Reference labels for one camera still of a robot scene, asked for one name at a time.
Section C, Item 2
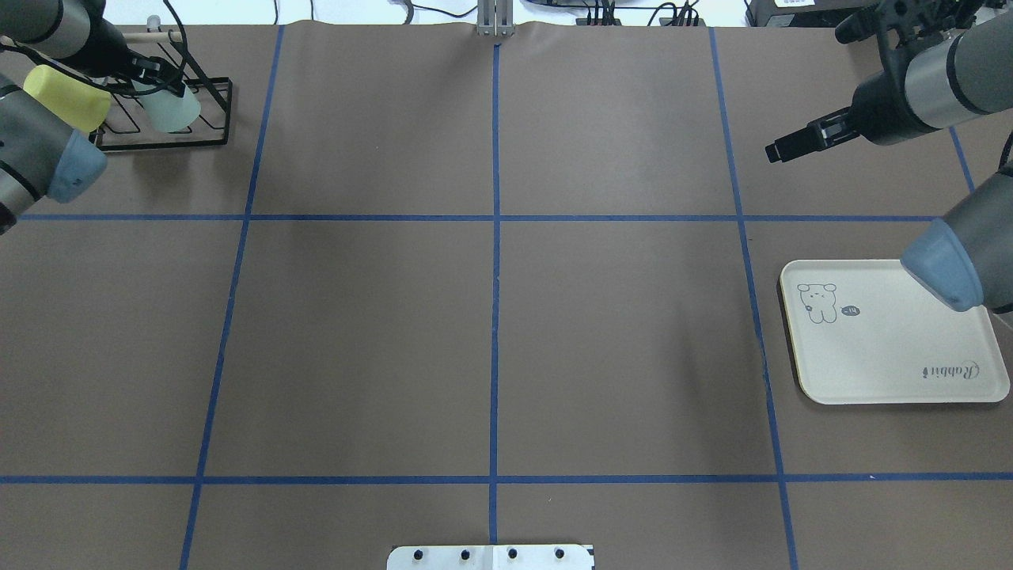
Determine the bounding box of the black wire cup rack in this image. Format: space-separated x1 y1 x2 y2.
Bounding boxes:
89 15 234 153

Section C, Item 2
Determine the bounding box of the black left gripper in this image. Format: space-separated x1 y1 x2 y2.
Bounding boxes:
119 51 184 89

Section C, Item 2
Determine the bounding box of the pale green cup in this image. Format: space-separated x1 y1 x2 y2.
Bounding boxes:
138 84 202 133

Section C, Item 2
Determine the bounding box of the yellow cup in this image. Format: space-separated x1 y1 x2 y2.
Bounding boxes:
22 66 112 134

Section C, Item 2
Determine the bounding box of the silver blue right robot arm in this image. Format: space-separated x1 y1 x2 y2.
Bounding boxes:
764 1 1012 324

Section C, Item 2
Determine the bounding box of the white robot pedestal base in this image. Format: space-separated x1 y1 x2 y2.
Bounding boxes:
386 544 596 569

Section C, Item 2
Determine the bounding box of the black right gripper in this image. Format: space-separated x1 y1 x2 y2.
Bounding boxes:
764 109 860 165

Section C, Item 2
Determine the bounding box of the white rabbit print tray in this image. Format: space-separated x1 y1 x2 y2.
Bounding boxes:
778 260 1011 405

